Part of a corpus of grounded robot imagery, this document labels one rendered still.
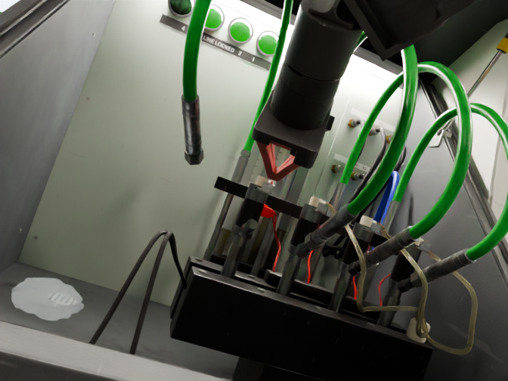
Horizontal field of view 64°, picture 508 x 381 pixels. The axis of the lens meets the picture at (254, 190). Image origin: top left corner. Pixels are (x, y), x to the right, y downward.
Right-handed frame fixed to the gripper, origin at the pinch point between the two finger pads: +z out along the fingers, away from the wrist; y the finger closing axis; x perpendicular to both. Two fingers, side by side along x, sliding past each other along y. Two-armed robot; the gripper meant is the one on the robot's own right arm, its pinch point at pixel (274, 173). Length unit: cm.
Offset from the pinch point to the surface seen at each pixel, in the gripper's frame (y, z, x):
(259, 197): 0.4, 5.3, 0.8
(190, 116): -3.3, -6.3, 10.0
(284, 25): 30.3, -3.4, 7.6
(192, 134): -2.9, -3.6, 9.7
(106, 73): 22.8, 13.0, 35.9
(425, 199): 21.7, 13.1, -25.5
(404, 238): -1.9, 0.4, -16.4
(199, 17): -1.8, -15.9, 10.8
